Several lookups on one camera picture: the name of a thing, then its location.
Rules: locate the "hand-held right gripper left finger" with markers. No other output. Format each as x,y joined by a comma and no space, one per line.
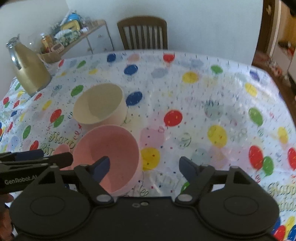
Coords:
101,168

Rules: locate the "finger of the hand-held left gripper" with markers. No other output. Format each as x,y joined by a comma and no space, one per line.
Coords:
23,154
63,160

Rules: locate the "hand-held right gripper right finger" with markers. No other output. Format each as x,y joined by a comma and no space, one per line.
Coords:
187,169

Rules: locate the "pink bowl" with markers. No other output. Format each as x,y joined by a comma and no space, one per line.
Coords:
115,143

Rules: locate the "cream bowl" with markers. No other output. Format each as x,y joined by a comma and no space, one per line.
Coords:
104,115

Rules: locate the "person's left hand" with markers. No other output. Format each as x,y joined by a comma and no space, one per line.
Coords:
5,198

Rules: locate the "balloon printed tablecloth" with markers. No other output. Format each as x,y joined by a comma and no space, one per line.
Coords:
196,104

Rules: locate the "gold thermos jug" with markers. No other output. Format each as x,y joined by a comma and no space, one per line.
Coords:
30,71

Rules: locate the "wicker basket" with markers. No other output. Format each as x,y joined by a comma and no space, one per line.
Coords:
49,58

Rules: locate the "small pink timer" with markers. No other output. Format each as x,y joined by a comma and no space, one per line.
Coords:
57,48

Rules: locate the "orange drink bottle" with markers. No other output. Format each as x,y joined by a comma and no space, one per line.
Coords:
47,42

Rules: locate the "green tissue box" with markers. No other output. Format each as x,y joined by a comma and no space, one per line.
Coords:
68,37

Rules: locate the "white wooden-top side cabinet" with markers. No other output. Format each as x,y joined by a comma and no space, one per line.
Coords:
99,39

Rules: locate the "blue yellow cartoon box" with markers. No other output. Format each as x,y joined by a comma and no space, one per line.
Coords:
71,22

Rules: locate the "clear glass jars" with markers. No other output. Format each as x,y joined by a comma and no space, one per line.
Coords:
91,21

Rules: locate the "brown wooden chair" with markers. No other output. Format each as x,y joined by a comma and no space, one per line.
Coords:
142,22

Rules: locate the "dark wooden door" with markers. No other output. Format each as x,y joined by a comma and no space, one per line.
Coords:
263,30

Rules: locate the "grey and wood wall cabinet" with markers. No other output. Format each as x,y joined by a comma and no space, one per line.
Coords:
285,34

